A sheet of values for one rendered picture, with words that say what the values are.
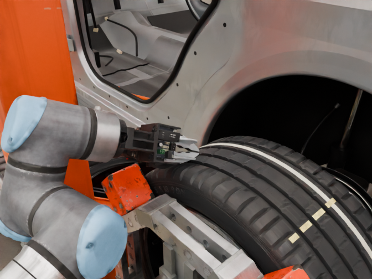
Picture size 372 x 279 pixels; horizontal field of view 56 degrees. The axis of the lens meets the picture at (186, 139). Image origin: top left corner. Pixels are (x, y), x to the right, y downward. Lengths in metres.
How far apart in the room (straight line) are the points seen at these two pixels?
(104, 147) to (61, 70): 0.28
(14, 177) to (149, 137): 0.23
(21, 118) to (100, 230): 0.20
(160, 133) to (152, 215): 0.15
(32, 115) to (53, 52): 0.27
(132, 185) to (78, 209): 0.28
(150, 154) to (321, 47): 0.40
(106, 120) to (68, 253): 0.23
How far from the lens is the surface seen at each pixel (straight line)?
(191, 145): 0.74
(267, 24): 0.84
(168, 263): 0.68
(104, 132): 0.58
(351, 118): 1.09
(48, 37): 0.79
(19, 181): 0.58
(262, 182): 0.65
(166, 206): 0.68
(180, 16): 3.41
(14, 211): 0.58
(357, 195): 1.00
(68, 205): 0.51
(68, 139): 0.56
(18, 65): 0.78
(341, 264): 0.64
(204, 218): 0.68
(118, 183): 0.76
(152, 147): 0.62
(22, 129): 0.55
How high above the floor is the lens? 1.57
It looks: 31 degrees down
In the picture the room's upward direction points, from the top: straight up
